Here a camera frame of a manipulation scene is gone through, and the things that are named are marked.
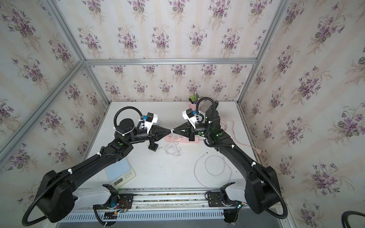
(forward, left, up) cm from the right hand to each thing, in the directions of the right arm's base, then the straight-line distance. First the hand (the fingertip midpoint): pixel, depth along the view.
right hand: (177, 132), depth 68 cm
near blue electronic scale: (-12, +33, -25) cm, 43 cm away
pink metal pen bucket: (+37, -9, -21) cm, 44 cm away
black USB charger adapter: (+5, +17, -26) cm, 32 cm away
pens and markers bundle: (+43, -10, -20) cm, 49 cm away
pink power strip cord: (+6, -53, -30) cm, 61 cm away
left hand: (-1, +3, 0) cm, 3 cm away
